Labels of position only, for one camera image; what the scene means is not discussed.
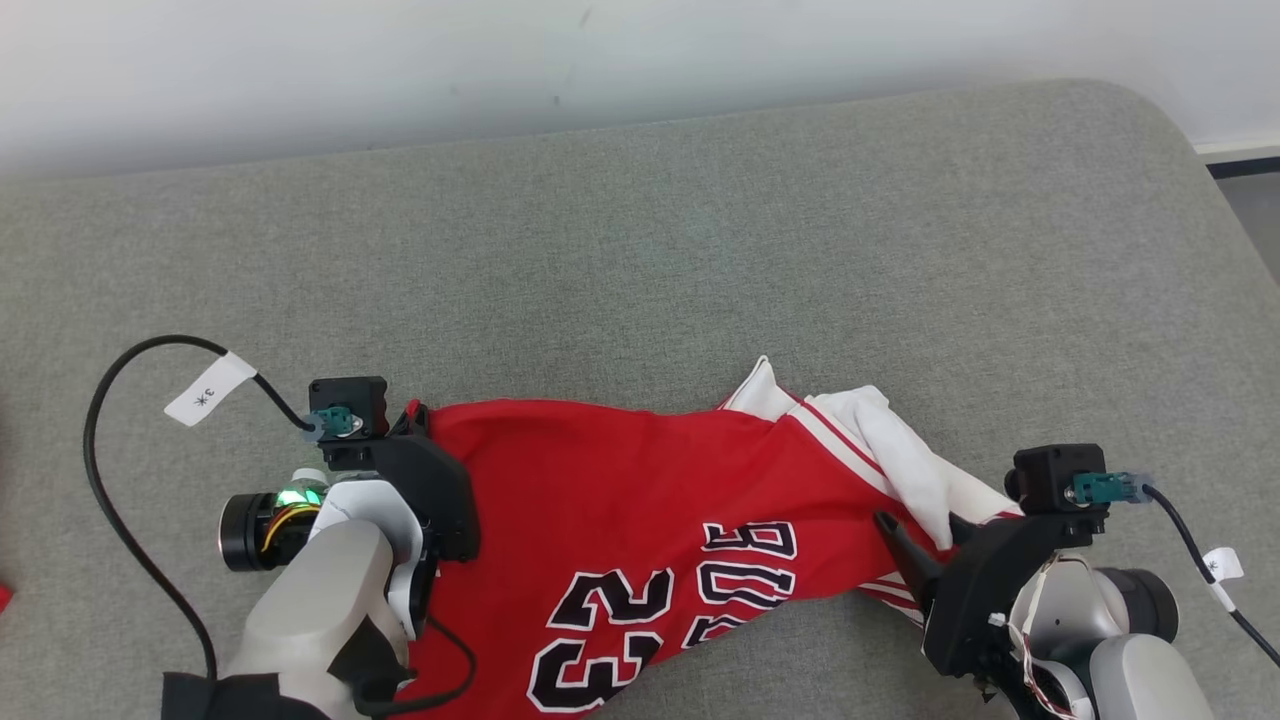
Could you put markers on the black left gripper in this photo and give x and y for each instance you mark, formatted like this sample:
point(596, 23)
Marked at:
point(440, 490)

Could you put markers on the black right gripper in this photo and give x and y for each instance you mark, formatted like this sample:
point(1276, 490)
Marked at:
point(975, 610)

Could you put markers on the red number 23 basketball jersey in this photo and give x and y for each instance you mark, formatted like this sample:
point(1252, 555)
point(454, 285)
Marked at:
point(620, 500)

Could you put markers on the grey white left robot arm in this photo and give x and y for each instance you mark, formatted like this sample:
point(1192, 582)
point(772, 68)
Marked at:
point(320, 600)

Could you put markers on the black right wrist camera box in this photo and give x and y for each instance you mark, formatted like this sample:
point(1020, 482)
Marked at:
point(1050, 475)

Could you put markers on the black wall baseboard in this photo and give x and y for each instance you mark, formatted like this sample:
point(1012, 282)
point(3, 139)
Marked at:
point(1245, 163)

